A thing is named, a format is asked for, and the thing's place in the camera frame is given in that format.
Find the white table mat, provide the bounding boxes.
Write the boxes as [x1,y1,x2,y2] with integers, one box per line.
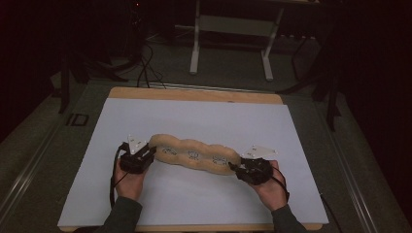
[56,97,330,228]

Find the black floor cables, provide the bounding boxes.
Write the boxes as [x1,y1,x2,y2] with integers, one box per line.
[135,41,168,89]

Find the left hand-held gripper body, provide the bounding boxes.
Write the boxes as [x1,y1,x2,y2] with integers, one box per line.
[119,133,157,175]

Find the person's right hand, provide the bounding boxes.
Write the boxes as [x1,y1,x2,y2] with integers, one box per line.
[250,160,290,212]

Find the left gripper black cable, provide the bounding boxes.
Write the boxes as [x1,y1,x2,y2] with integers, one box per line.
[109,141,129,209]

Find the metal floor rail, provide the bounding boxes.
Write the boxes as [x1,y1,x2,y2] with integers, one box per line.
[318,102,381,233]
[0,121,63,216]

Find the black rectangular floor frame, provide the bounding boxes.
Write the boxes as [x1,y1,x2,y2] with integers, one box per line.
[65,113,90,127]

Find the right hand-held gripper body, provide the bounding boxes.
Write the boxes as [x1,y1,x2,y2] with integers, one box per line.
[235,144,279,186]

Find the person's left hand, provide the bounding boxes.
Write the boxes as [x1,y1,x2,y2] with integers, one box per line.
[113,157,149,202]

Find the tan fleece pad black underside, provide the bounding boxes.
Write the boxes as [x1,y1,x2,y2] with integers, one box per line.
[148,133,243,177]

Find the white metal stand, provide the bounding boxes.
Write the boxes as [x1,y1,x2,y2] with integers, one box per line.
[189,0,287,83]

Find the black stand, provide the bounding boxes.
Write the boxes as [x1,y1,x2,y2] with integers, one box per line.
[57,50,128,115]
[277,32,342,133]

